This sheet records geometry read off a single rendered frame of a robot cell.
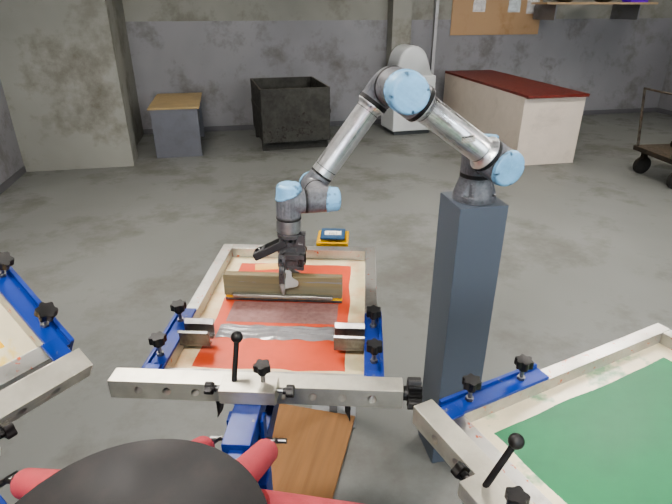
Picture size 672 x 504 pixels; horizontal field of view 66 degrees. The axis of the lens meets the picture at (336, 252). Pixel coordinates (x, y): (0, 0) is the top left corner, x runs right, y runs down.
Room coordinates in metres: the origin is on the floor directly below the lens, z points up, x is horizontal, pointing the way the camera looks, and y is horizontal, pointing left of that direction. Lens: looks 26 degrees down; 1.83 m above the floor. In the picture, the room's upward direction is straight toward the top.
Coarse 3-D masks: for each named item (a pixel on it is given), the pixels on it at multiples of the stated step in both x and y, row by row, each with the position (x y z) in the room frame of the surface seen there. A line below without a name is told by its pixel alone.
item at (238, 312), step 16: (224, 304) 1.42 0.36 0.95; (240, 304) 1.41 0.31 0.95; (256, 304) 1.41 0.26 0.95; (272, 304) 1.41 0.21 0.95; (224, 320) 1.32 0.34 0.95; (240, 320) 1.32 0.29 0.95; (256, 320) 1.32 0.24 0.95; (272, 320) 1.32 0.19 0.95; (208, 352) 1.16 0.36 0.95; (224, 352) 1.16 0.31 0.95; (240, 352) 1.16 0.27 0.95; (256, 352) 1.16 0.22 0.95; (272, 352) 1.16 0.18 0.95; (224, 368) 1.09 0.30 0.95; (240, 368) 1.09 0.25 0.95
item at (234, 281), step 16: (224, 272) 1.45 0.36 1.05; (240, 272) 1.45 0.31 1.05; (256, 272) 1.45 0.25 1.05; (272, 272) 1.45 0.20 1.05; (224, 288) 1.44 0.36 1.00; (240, 288) 1.43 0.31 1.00; (256, 288) 1.43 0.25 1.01; (272, 288) 1.42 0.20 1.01; (288, 288) 1.42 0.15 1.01; (304, 288) 1.42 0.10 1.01; (320, 288) 1.41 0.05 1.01; (336, 288) 1.41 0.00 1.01
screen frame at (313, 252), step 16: (224, 256) 1.69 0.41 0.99; (240, 256) 1.76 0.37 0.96; (272, 256) 1.75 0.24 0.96; (320, 256) 1.74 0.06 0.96; (336, 256) 1.74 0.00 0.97; (352, 256) 1.74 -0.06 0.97; (368, 256) 1.69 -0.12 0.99; (208, 272) 1.57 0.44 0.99; (368, 272) 1.56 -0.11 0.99; (208, 288) 1.45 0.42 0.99; (368, 288) 1.45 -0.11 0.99; (192, 304) 1.36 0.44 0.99; (368, 304) 1.35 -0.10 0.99; (176, 352) 1.13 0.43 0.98; (176, 368) 1.05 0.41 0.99; (192, 368) 1.05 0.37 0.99
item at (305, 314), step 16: (304, 272) 1.63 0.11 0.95; (320, 272) 1.63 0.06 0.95; (336, 272) 1.63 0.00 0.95; (288, 304) 1.41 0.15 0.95; (304, 304) 1.41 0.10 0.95; (320, 304) 1.41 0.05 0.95; (336, 304) 1.41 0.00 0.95; (288, 320) 1.32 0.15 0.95; (304, 320) 1.32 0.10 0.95; (320, 320) 1.32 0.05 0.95; (336, 320) 1.32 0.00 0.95; (288, 352) 1.16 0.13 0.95; (304, 352) 1.16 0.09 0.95; (320, 352) 1.16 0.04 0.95; (336, 352) 1.16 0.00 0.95; (272, 368) 1.09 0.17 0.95; (288, 368) 1.09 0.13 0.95; (304, 368) 1.09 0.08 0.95; (320, 368) 1.09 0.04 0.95; (336, 368) 1.09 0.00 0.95
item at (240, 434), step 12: (240, 408) 0.85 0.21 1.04; (252, 408) 0.85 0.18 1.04; (264, 408) 0.89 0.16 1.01; (240, 420) 0.81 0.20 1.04; (252, 420) 0.81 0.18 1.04; (228, 432) 0.78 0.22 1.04; (240, 432) 0.78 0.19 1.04; (252, 432) 0.78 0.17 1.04; (228, 444) 0.75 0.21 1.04; (240, 444) 0.75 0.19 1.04; (252, 444) 0.76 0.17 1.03
